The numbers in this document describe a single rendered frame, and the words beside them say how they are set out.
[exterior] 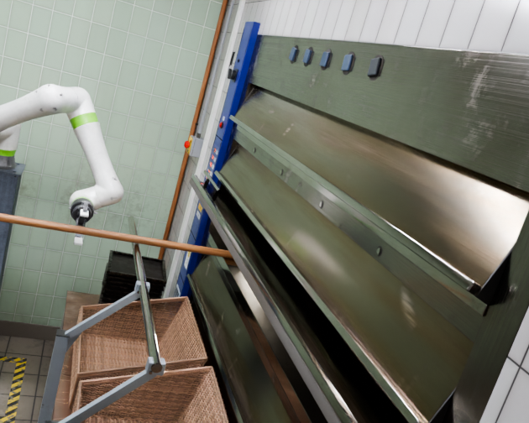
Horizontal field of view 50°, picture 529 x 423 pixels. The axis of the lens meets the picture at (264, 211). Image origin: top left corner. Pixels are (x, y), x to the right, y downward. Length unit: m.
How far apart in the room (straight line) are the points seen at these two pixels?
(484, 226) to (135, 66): 2.65
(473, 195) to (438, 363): 0.31
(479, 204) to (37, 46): 2.75
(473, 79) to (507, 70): 0.09
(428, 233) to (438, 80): 0.33
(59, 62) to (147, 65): 0.47
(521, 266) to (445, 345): 0.23
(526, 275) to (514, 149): 0.21
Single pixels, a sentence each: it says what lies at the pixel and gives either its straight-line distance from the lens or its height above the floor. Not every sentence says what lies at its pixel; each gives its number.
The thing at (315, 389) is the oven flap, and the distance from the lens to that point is 1.16.
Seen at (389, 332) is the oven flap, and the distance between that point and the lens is 1.21.
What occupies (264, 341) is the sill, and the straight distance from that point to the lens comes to 1.82.
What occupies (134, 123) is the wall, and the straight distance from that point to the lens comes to 3.44.
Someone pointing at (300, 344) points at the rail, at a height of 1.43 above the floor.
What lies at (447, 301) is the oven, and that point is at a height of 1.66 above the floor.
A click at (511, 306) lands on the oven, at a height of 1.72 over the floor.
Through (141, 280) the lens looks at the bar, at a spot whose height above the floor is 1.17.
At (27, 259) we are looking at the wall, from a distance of 3.69.
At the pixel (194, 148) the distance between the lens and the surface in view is 3.15.
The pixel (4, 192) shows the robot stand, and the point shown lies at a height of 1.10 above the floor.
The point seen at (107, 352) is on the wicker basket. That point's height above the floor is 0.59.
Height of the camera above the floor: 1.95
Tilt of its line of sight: 13 degrees down
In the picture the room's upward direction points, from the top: 16 degrees clockwise
